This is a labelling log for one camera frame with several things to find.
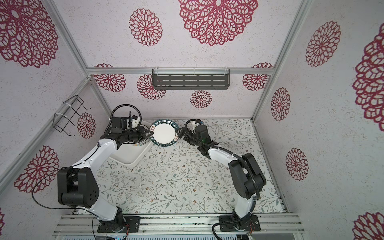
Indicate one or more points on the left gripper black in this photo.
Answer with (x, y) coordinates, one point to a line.
(142, 130)

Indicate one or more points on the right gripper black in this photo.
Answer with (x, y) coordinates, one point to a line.
(184, 133)

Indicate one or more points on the green rim plate back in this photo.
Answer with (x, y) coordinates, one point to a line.
(165, 132)

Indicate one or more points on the white plate brown line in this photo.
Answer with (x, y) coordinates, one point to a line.
(142, 142)

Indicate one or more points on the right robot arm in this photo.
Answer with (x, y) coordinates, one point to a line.
(247, 177)

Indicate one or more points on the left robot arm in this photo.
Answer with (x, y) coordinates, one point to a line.
(77, 186)

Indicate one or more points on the white plastic bin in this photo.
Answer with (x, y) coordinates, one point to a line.
(129, 155)

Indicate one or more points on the black wire wall rack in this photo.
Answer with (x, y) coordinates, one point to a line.
(62, 120)

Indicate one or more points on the grey slotted wall shelf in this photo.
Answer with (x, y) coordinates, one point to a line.
(191, 80)

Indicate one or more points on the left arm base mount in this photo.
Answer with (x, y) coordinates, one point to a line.
(127, 224)

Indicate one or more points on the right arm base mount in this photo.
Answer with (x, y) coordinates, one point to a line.
(240, 223)

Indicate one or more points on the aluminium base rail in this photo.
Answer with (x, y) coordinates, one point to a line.
(179, 224)

